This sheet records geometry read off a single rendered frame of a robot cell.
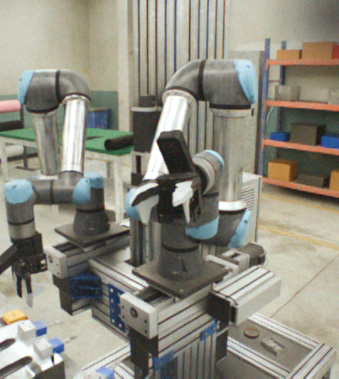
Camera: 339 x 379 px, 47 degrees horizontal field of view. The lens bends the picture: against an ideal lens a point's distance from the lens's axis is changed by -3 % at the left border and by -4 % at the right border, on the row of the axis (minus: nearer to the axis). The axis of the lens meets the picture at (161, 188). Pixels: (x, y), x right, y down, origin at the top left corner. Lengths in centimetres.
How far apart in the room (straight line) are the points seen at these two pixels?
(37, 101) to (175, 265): 70
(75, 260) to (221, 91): 86
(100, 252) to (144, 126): 56
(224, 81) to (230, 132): 14
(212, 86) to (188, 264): 53
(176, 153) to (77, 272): 98
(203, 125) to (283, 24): 504
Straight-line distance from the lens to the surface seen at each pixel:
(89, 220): 159
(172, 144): 71
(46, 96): 140
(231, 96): 109
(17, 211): 113
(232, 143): 112
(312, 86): 615
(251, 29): 665
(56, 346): 124
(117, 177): 411
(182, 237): 121
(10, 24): 838
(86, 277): 158
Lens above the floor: 164
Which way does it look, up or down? 16 degrees down
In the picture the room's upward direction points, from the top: straight up
